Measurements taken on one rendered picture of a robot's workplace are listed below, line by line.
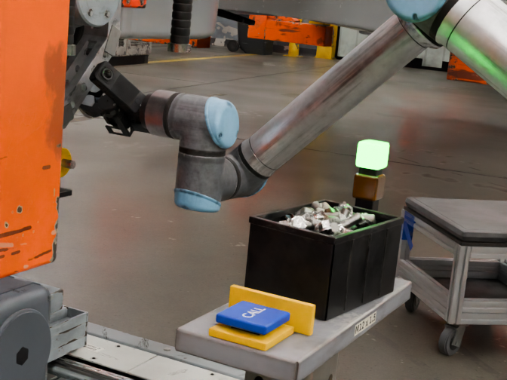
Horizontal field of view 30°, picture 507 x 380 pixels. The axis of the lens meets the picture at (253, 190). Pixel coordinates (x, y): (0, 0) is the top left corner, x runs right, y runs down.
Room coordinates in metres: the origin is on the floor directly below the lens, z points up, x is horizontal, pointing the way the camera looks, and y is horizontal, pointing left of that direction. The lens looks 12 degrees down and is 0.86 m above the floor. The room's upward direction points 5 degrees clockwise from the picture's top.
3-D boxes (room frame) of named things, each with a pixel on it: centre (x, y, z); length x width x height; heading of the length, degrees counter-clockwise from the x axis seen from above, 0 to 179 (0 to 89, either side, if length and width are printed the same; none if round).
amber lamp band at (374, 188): (1.45, -0.18, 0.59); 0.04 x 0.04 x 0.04; 64
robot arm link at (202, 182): (1.80, 0.10, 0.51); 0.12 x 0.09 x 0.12; 150
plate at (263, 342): (1.12, -0.01, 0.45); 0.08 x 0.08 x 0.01; 64
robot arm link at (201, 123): (1.79, 0.11, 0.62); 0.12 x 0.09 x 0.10; 64
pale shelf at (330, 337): (1.27, -0.09, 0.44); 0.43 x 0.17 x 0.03; 154
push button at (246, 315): (1.12, -0.01, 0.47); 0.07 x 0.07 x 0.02; 64
